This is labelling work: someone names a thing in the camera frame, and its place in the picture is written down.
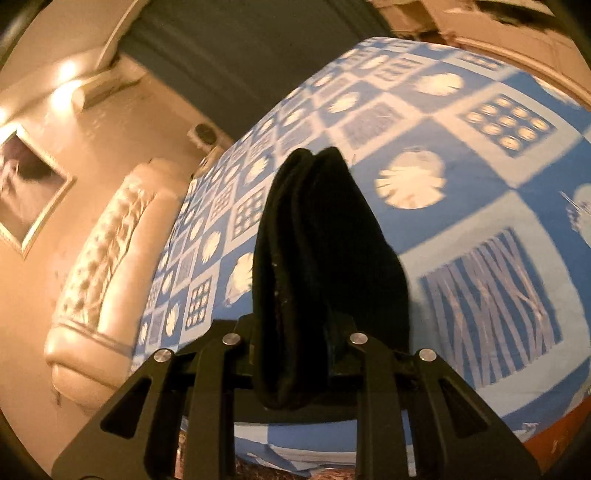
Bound framed wall picture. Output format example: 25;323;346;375
0;124;77;257

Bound small round clock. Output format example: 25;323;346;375
188;122;220;151

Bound black pants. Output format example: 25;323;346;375
253;147;411;411

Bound blue patterned blanket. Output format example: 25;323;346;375
129;36;591;478

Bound dark green curtain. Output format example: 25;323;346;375
117;0;393;144

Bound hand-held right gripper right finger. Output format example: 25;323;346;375
329;318;542;480

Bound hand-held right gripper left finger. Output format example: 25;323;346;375
52;316;258;480

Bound cream tufted headboard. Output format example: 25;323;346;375
44;157;195;411

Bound wall air conditioner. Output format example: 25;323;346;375
74;69;144;110

